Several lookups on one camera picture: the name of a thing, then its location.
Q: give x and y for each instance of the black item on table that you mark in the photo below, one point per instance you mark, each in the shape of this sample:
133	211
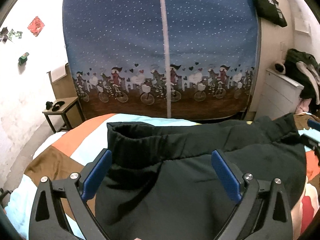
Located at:
50	106

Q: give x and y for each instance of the pile of clothes on cabinet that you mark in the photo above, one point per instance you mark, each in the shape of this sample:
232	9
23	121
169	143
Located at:
303	68

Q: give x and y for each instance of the small wooden side table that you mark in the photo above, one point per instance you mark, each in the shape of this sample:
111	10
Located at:
69	104

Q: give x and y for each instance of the blue printed fabric wardrobe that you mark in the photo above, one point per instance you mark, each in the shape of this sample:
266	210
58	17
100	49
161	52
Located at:
189	59

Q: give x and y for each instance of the black tote bag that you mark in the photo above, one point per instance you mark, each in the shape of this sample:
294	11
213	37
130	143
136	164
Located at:
270	11

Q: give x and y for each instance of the white cabinet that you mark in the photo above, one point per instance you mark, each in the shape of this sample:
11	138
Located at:
280	95

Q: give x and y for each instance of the colour-block bed sheet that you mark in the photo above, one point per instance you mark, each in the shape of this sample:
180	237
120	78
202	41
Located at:
65	153

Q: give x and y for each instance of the green wall hook ornament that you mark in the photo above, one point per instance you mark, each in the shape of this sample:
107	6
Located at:
23	59

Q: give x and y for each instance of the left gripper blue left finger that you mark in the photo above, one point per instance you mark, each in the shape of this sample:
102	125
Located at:
48	219

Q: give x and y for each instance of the cardboard box behind table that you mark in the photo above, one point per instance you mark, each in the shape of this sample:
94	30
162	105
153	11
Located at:
63	87

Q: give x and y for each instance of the red paper wall decoration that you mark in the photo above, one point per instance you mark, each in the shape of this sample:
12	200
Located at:
36	26

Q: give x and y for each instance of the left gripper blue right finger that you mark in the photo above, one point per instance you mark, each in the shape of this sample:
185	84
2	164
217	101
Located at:
262	209

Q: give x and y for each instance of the black padded jacket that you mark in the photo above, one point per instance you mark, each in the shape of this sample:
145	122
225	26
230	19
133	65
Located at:
161	184

